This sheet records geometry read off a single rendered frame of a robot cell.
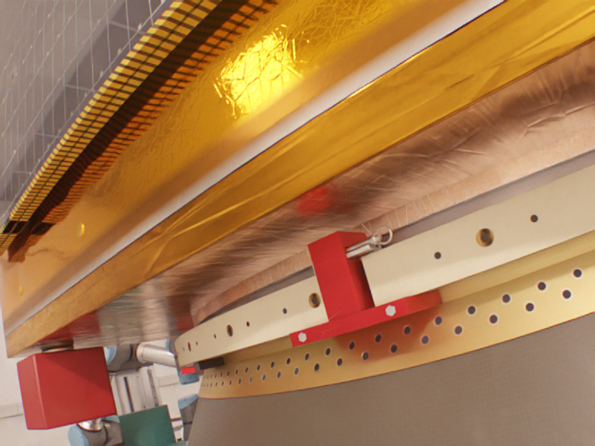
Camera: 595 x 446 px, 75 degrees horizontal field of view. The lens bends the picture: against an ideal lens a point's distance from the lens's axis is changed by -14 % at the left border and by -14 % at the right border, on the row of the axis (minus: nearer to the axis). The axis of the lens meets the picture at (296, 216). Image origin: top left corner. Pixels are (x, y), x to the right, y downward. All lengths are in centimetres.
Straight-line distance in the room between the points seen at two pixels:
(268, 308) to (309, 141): 22
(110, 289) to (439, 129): 40
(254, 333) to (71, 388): 49
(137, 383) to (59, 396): 164
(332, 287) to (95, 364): 63
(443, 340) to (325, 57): 25
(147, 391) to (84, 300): 190
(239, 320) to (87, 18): 41
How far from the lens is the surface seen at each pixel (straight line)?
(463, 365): 40
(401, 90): 29
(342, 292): 39
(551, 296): 40
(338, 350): 47
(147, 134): 49
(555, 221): 37
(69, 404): 90
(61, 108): 61
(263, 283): 55
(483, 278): 42
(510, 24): 28
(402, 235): 44
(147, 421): 243
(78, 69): 58
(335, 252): 40
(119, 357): 190
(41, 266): 78
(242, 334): 52
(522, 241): 36
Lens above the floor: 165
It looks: 16 degrees up
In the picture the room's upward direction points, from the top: 15 degrees counter-clockwise
